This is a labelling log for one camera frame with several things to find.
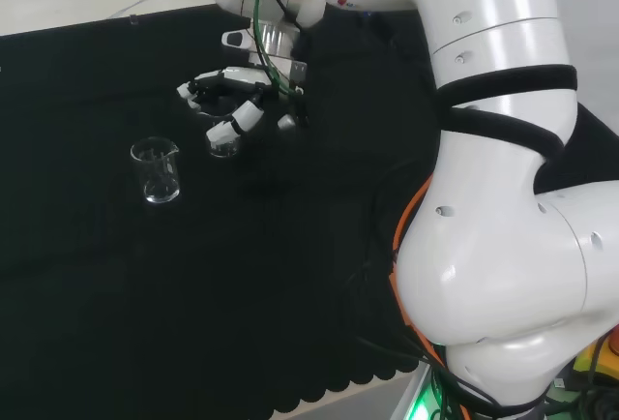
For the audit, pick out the black bench cloth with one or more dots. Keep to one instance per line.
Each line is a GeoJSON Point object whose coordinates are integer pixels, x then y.
{"type": "Point", "coordinates": [169, 294]}

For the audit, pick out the small clear glass beaker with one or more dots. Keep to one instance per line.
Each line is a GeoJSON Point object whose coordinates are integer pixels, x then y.
{"type": "Point", "coordinates": [223, 149]}

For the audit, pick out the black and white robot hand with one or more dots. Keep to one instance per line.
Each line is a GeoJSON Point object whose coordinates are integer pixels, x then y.
{"type": "Point", "coordinates": [242, 83]}

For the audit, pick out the yellow stop button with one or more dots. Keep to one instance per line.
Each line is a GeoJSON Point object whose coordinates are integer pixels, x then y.
{"type": "Point", "coordinates": [597, 357]}

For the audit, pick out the clear glass beaker with spout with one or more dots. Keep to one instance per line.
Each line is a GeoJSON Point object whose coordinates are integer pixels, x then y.
{"type": "Point", "coordinates": [157, 173]}

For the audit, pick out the white wrist camera shell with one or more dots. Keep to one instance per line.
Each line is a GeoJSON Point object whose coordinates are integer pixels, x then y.
{"type": "Point", "coordinates": [236, 39]}

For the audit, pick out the small clear cloth clip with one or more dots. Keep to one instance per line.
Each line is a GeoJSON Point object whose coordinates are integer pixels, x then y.
{"type": "Point", "coordinates": [132, 19]}

